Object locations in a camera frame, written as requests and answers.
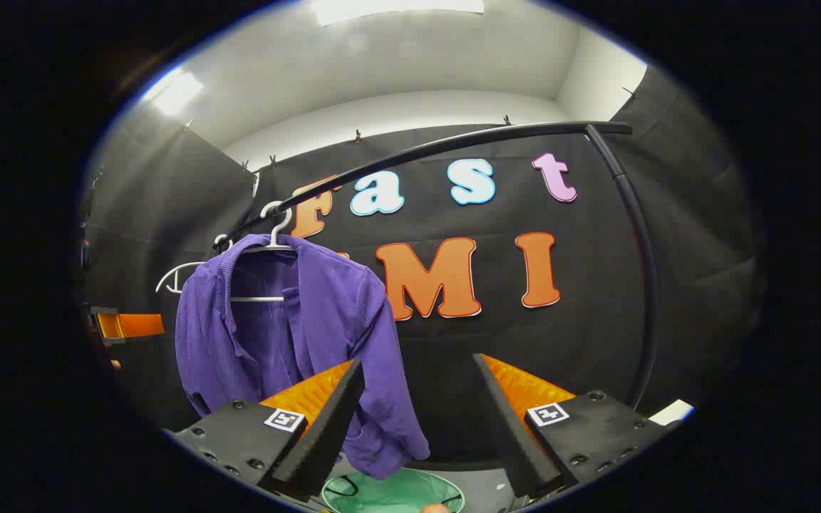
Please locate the black clothes rack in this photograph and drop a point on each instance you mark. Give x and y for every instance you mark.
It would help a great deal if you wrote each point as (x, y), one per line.
(524, 131)

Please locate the large ceiling light panel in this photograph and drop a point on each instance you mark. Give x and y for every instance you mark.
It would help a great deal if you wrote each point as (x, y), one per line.
(396, 11)

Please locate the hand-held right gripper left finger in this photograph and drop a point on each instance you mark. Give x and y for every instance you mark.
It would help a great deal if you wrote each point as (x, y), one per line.
(325, 442)

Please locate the white clothes hanger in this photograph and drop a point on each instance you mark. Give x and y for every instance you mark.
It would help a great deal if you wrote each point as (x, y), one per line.
(179, 269)
(257, 298)

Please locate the row of backdrop clips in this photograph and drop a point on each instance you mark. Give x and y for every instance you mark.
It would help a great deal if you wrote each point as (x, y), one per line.
(358, 135)

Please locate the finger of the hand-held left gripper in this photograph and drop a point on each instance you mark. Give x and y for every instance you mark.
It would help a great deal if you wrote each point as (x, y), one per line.
(140, 325)

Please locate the small ceiling light panel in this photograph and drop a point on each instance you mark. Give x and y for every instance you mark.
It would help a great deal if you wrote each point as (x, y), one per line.
(177, 92)

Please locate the purple ribbed shirt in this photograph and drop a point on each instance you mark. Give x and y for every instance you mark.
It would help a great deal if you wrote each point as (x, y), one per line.
(332, 313)

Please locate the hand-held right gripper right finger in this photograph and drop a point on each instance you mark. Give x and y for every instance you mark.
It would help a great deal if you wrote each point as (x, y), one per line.
(510, 442)

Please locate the green laundry hamper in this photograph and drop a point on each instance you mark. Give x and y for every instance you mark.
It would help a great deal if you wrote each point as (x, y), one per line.
(396, 495)

